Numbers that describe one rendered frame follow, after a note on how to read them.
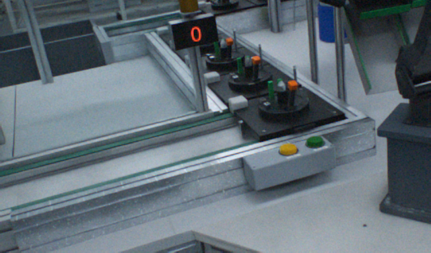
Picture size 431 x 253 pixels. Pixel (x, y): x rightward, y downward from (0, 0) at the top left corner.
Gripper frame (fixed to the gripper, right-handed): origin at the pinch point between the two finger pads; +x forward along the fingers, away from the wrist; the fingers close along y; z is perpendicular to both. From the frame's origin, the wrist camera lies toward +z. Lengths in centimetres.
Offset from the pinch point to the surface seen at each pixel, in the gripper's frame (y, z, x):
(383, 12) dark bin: 3.0, -18.3, 1.6
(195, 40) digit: 14.4, 23.0, 24.4
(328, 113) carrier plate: 28.1, -13.4, 14.9
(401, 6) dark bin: 1.1, -22.0, -0.5
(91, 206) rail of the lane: 62, 41, 20
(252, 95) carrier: 20.6, -0.2, 37.5
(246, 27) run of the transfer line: -42, -25, 123
